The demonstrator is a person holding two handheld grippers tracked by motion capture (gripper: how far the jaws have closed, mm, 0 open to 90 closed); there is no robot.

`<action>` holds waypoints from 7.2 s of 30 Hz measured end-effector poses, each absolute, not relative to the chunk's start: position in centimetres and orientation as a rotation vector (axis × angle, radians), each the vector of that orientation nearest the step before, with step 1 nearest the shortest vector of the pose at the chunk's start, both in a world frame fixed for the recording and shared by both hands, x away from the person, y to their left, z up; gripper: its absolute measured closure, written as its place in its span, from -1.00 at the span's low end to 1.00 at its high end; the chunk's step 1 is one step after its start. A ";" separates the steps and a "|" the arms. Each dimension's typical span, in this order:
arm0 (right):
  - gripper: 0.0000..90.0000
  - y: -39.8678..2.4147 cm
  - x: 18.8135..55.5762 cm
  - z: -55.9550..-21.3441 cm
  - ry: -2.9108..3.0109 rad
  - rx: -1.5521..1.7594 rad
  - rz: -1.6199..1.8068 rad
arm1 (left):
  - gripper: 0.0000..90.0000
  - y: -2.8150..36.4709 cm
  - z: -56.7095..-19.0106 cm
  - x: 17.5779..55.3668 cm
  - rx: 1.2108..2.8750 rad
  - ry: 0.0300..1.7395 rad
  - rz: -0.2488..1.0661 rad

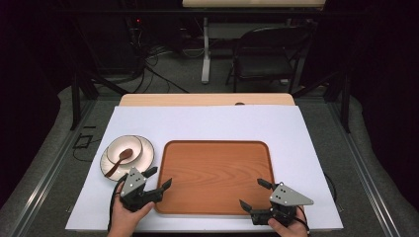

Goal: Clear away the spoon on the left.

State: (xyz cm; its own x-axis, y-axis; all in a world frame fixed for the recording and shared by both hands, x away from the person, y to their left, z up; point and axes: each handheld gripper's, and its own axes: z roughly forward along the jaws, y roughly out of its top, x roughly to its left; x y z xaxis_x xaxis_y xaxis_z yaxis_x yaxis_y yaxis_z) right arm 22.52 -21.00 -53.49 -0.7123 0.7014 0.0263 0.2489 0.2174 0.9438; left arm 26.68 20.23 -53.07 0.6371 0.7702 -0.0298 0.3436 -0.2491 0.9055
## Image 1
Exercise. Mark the black metal stand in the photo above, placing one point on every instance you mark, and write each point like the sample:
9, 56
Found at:
344, 102
76, 98

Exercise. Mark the black folding chair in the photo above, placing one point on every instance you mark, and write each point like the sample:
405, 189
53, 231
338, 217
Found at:
263, 65

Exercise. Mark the small white plate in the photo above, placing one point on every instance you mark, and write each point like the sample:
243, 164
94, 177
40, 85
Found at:
122, 144

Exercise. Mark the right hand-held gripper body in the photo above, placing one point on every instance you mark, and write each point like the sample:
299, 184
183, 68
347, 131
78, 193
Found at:
286, 197

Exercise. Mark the white table sheet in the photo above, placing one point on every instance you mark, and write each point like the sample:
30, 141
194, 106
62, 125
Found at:
204, 123

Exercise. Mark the black floor socket frame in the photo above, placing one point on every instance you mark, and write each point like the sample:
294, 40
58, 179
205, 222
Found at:
82, 141

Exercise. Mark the large white plate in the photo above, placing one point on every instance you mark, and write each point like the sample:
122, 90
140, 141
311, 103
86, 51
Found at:
147, 154

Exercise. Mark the brown wooden spoon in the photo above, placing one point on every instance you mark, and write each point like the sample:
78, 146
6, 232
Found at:
125, 154

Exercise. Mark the person's left hand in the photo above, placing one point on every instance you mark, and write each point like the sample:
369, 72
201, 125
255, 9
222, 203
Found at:
124, 221

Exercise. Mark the light wooden table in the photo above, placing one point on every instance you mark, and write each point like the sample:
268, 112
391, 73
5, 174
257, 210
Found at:
204, 99

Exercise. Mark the white-legged desk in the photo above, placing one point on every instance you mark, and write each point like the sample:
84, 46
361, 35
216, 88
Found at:
206, 59

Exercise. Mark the brown wooden tray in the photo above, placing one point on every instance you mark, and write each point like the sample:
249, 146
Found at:
214, 177

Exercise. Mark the person's right hand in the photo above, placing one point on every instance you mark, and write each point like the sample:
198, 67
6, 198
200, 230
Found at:
293, 230

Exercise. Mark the aluminium floor rail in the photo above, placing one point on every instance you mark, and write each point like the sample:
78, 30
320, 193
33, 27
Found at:
42, 171
362, 168

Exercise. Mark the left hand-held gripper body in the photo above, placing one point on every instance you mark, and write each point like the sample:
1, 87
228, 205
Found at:
133, 181

